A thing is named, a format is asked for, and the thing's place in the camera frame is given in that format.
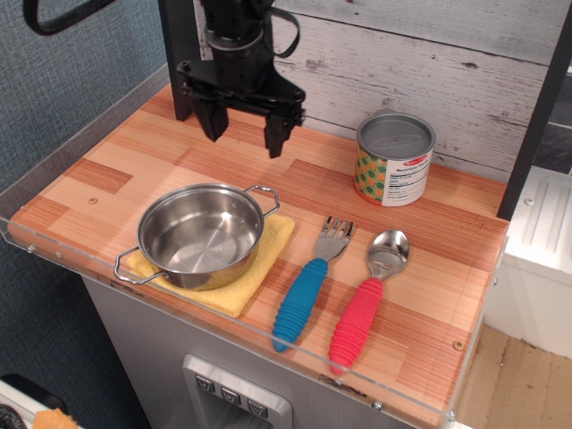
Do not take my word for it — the blue handled metal fork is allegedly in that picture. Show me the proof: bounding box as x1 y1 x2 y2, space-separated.
272 216 354 352

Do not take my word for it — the silver dispenser button panel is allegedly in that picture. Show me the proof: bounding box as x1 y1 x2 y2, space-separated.
182 354 294 428

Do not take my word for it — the grey toy kitchen cabinet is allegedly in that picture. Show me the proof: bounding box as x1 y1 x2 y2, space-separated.
84 278 406 428

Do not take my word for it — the yellow folded cloth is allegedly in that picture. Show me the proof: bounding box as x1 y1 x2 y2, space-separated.
151 214 296 317

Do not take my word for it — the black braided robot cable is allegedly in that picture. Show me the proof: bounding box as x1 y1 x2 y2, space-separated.
22 0 117 37

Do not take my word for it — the white toy cabinet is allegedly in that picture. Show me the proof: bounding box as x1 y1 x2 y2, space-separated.
484 166 571 358

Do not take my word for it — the dark grey post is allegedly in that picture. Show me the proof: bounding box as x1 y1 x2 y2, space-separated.
497 4 571 221
157 0 201 121

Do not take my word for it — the dark grey right post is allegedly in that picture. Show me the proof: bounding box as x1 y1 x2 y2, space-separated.
497 4 571 221

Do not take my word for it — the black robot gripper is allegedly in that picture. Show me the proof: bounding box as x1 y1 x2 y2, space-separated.
177 42 305 158

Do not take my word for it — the black and white device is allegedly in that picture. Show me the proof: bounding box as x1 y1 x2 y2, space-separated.
1 374 68 428

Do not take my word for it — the orange plush object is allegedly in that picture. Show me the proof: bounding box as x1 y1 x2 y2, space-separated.
32 408 79 429

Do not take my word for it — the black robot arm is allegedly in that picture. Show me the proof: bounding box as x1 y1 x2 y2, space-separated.
177 1 306 158

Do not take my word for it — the stainless steel pot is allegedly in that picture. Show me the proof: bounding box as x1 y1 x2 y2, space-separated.
114 183 281 290

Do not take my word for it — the toy food can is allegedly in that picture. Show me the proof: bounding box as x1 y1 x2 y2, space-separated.
354 109 436 207

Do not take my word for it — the dark grey left post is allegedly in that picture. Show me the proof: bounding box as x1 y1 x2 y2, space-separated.
157 0 201 121

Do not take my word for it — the clear acrylic table guard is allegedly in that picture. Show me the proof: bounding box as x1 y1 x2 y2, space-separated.
1 88 508 428

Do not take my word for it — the red handled metal spoon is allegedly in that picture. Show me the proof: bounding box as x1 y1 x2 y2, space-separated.
328 230 409 375

